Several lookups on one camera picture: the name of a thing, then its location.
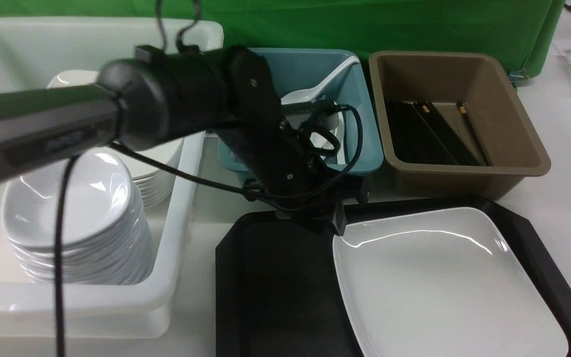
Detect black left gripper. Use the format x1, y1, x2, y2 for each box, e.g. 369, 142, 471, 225
216, 100, 371, 236

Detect white ceramic spoon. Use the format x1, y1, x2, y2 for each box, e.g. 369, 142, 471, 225
281, 56, 360, 105

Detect large white rice plate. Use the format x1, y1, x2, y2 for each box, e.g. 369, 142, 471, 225
333, 207, 569, 357

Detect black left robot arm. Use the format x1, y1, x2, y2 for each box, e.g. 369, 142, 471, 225
0, 45, 369, 234

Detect teal plastic bin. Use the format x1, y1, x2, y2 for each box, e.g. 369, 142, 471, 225
218, 48, 384, 177

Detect stack of white square plates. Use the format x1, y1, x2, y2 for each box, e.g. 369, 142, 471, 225
47, 69, 184, 208

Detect black chopsticks in bin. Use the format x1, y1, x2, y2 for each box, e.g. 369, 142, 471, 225
386, 100, 489, 166

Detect black serving tray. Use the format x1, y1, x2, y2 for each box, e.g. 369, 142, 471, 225
216, 196, 571, 357

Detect brown plastic bin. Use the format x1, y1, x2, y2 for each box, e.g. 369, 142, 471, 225
369, 51, 551, 200

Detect stack of grey bowls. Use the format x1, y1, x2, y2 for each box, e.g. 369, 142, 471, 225
1, 149, 155, 285

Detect green backdrop cloth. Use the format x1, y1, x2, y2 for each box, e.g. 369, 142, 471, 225
0, 0, 564, 77

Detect large white plastic tub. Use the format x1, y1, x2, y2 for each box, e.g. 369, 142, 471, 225
0, 17, 196, 339

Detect black cable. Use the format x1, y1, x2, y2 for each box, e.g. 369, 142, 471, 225
53, 104, 365, 357

